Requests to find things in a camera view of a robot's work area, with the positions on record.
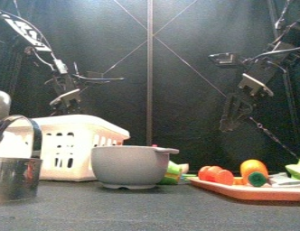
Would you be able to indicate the vertical metal frame pole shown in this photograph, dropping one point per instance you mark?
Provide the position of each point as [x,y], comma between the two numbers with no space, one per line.
[148,75]

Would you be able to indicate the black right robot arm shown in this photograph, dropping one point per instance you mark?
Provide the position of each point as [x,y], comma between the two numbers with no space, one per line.
[289,33]

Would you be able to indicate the light green toy starfruit piece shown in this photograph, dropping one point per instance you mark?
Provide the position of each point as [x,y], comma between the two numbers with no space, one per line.
[297,170]

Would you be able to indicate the white plastic basket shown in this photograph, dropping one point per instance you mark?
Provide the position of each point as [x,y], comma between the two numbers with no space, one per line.
[71,141]

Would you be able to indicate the red toy tomato slices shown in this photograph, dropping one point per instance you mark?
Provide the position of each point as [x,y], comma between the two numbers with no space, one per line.
[214,175]

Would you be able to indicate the silver toy knife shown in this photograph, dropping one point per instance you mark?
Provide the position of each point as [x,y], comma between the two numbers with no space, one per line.
[286,180]

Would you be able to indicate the wooden cutting board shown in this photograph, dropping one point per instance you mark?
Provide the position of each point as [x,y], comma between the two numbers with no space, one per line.
[244,192]

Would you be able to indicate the shiny steel round lid knob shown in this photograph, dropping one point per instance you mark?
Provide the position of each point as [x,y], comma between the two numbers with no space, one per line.
[0,103]

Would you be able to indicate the green yellow toy starfruit piece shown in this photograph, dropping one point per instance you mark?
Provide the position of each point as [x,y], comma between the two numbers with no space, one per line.
[171,174]

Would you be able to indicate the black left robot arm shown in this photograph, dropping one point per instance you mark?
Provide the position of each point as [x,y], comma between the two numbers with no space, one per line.
[23,30]

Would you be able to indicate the small orange toy carrot piece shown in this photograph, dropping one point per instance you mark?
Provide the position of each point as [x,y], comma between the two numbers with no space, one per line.
[238,181]

